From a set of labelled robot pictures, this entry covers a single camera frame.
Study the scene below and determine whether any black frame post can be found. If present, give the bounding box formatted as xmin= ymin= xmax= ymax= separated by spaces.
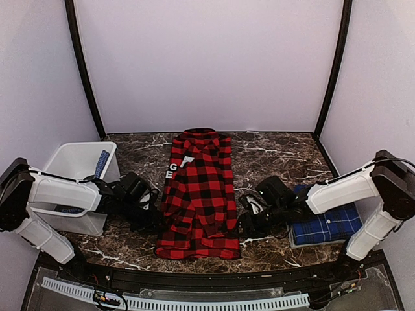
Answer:
xmin=64 ymin=0 xmax=106 ymax=141
xmin=313 ymin=0 xmax=353 ymax=141

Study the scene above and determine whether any red black plaid shirt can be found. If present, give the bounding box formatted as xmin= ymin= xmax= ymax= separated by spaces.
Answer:
xmin=154 ymin=128 xmax=241 ymax=260

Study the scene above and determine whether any left black frame post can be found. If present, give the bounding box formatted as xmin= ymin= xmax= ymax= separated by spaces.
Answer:
xmin=64 ymin=0 xmax=106 ymax=141

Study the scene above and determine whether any blue checked shirt in bin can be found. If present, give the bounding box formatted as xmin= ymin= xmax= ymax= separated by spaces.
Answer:
xmin=55 ymin=150 xmax=110 ymax=214

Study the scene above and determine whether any white plastic laundry bin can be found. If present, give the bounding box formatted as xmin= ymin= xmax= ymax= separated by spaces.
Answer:
xmin=28 ymin=141 xmax=120 ymax=236

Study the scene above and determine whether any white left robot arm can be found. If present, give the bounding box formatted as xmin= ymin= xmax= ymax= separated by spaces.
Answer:
xmin=1 ymin=157 xmax=160 ymax=282

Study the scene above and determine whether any right black frame post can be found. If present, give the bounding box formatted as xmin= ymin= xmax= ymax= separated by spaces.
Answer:
xmin=313 ymin=0 xmax=353 ymax=141

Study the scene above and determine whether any folded grey shirt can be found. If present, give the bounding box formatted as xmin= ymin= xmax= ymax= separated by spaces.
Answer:
xmin=289 ymin=229 xmax=346 ymax=248

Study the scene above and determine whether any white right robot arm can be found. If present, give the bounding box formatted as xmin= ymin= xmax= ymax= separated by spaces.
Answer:
xmin=238 ymin=150 xmax=414 ymax=281

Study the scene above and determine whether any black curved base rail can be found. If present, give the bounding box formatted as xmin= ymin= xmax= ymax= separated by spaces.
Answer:
xmin=35 ymin=249 xmax=386 ymax=292

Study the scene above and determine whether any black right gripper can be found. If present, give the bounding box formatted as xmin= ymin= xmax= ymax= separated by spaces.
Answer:
xmin=230 ymin=202 xmax=287 ymax=238

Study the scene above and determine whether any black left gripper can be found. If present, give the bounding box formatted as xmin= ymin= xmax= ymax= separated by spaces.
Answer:
xmin=119 ymin=198 xmax=169 ymax=235

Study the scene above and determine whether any folded blue plaid shirt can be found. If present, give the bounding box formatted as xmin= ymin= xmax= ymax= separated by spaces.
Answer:
xmin=290 ymin=203 xmax=362 ymax=240

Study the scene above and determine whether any white slotted cable duct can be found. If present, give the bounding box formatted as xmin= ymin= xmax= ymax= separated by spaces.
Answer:
xmin=41 ymin=277 xmax=309 ymax=310

